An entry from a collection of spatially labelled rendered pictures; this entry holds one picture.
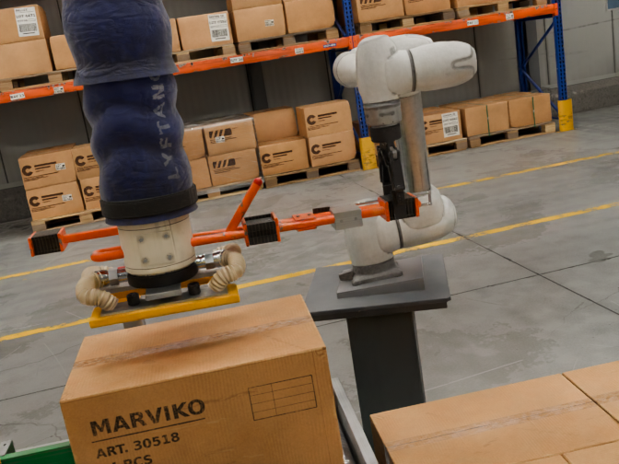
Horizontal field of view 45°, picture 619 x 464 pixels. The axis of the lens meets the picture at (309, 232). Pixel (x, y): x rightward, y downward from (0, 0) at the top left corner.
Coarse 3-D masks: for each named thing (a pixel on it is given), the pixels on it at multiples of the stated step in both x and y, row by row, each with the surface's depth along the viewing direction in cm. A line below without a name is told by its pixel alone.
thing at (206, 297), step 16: (192, 288) 174; (208, 288) 178; (128, 304) 173; (144, 304) 172; (160, 304) 171; (176, 304) 171; (192, 304) 171; (208, 304) 171; (224, 304) 172; (96, 320) 168; (112, 320) 168; (128, 320) 169
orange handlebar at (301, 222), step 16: (368, 208) 186; (288, 224) 182; (304, 224) 183; (320, 224) 184; (64, 240) 202; (80, 240) 203; (192, 240) 179; (208, 240) 180; (224, 240) 181; (96, 256) 176; (112, 256) 177
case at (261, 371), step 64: (192, 320) 202; (256, 320) 194; (128, 384) 167; (192, 384) 168; (256, 384) 170; (320, 384) 173; (128, 448) 169; (192, 448) 172; (256, 448) 174; (320, 448) 176
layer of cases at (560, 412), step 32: (512, 384) 225; (544, 384) 222; (576, 384) 219; (608, 384) 216; (384, 416) 218; (416, 416) 215; (448, 416) 212; (480, 416) 210; (512, 416) 207; (544, 416) 204; (576, 416) 202; (608, 416) 199; (384, 448) 204; (416, 448) 199; (448, 448) 196; (480, 448) 194; (512, 448) 192; (544, 448) 189; (576, 448) 187; (608, 448) 185
